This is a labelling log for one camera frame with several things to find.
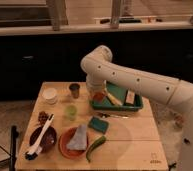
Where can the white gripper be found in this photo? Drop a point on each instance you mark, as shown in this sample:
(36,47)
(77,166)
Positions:
(95,84)

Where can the red apple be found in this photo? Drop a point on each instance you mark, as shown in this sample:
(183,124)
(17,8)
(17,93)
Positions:
(98,96)

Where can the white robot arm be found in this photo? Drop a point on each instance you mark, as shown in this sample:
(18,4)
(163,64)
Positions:
(176,94)

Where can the dark metal cup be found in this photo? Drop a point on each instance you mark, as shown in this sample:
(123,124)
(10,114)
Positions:
(75,90)

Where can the green plastic cup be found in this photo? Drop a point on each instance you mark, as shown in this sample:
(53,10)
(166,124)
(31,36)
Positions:
(71,112)

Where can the yellow corn cob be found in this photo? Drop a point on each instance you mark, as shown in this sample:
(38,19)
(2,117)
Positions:
(113,99)

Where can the green plastic tray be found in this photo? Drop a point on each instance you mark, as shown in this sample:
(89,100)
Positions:
(121,94)

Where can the metal spoon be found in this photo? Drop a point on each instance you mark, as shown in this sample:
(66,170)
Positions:
(104,115)

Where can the wooden block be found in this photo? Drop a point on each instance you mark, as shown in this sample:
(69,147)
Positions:
(129,97)

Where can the green sponge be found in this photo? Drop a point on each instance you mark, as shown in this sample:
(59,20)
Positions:
(98,125)

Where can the white bowl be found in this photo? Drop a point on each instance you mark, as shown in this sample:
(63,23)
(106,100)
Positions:
(50,95)

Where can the grey cloth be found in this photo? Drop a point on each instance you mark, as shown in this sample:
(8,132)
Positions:
(79,139)

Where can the brown pinecone toy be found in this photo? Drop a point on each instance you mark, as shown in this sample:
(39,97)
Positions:
(42,117)

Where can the orange plate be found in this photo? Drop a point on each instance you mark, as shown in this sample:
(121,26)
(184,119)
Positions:
(62,145)

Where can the dark brown bowl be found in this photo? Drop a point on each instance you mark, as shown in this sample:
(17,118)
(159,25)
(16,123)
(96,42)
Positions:
(48,141)

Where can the green chili pepper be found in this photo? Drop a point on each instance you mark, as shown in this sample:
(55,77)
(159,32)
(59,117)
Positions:
(93,146)

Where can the white dish brush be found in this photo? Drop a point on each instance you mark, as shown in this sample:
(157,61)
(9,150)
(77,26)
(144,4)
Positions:
(35,149)

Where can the black chair frame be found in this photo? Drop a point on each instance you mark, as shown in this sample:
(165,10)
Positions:
(14,136)

